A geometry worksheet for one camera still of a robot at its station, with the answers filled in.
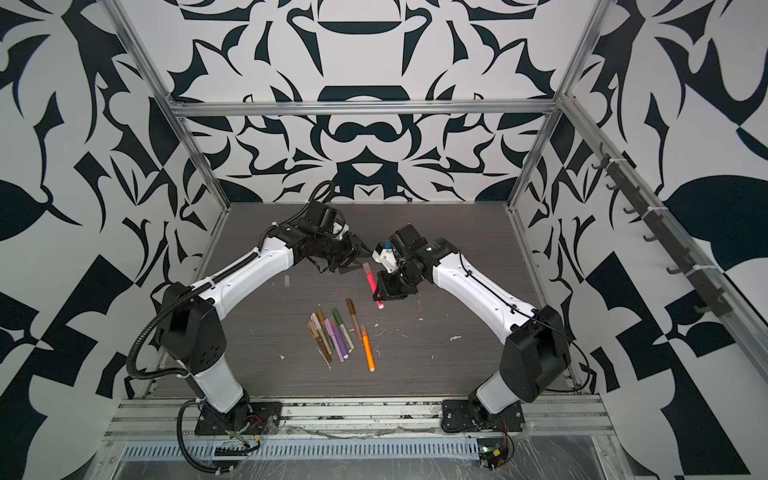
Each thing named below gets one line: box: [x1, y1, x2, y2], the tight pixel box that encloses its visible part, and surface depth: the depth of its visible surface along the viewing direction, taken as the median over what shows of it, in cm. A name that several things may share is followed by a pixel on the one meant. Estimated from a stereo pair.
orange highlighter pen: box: [360, 324, 376, 372], surface depth 86 cm
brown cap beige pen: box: [346, 298, 362, 341], surface depth 93 cm
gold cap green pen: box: [316, 308, 335, 353], surface depth 91 cm
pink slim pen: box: [324, 318, 345, 363], surface depth 89 cm
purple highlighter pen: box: [328, 316, 349, 360], surface depth 89 cm
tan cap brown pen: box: [307, 320, 332, 363], surface depth 89 cm
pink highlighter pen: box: [363, 262, 385, 310], surface depth 80 cm
